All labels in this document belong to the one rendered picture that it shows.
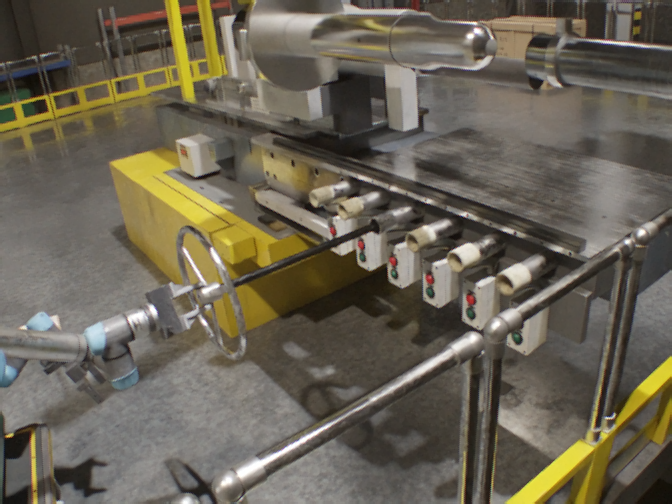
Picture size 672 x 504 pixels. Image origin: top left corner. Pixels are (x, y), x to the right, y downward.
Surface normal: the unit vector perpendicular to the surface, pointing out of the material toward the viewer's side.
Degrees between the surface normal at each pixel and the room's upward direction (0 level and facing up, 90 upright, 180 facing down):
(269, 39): 90
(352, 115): 90
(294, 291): 90
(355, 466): 0
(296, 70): 90
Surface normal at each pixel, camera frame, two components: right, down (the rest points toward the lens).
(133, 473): -0.10, -0.88
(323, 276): 0.58, 0.33
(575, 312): -0.81, 0.34
